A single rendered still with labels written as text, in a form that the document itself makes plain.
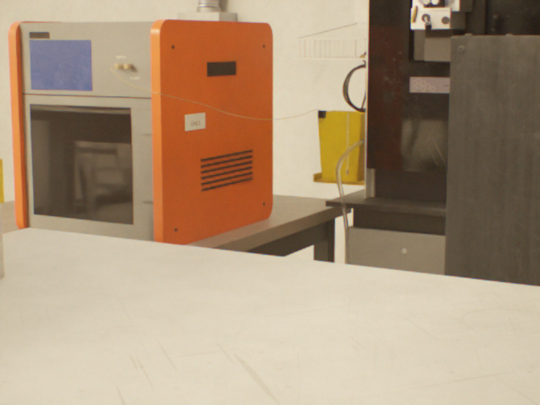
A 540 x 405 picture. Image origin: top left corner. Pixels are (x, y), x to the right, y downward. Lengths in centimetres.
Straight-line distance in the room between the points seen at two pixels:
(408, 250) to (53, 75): 84
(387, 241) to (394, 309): 148
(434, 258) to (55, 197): 81
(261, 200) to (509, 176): 103
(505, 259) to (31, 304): 64
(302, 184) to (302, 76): 39
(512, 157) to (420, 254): 101
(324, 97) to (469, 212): 238
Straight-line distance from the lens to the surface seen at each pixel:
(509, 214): 120
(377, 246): 222
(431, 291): 79
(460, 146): 123
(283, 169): 367
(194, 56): 190
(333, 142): 233
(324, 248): 241
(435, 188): 226
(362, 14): 260
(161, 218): 183
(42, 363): 62
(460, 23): 215
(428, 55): 214
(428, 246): 217
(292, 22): 363
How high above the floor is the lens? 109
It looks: 9 degrees down
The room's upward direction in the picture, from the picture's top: straight up
